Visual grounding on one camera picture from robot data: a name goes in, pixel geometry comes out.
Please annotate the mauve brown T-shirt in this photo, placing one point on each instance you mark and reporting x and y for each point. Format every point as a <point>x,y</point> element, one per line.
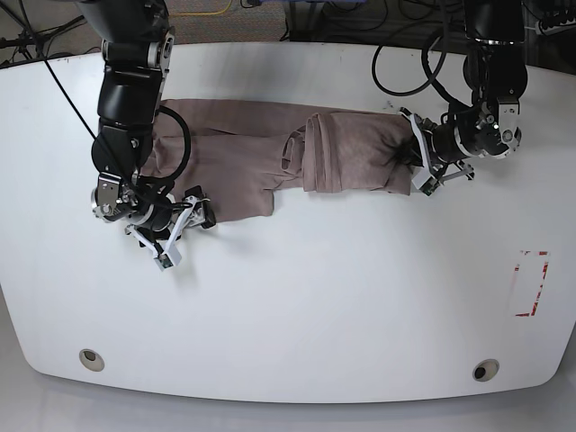
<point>243,151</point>

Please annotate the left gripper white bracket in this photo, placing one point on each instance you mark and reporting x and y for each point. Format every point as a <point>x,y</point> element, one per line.
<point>433,153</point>

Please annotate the left table cable grommet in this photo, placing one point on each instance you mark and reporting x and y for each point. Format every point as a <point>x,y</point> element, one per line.
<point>91,360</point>

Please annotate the red tape rectangle marking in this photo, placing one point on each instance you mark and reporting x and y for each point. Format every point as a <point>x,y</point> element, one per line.
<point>528,282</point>

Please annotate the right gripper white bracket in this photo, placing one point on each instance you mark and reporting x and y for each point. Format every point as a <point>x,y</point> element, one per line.
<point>197,213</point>

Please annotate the white power strip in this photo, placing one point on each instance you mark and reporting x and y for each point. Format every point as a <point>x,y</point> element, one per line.
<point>555,19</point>

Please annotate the table cable grommet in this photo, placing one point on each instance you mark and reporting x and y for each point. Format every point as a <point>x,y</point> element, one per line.
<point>91,360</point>
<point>485,370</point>

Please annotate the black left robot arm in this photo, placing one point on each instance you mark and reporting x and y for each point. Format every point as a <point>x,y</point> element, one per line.
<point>487,127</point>

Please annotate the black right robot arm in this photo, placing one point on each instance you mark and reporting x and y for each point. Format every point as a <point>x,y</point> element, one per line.
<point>137,44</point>

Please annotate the right table cable grommet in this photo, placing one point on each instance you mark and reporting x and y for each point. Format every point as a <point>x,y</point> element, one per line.
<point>485,370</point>

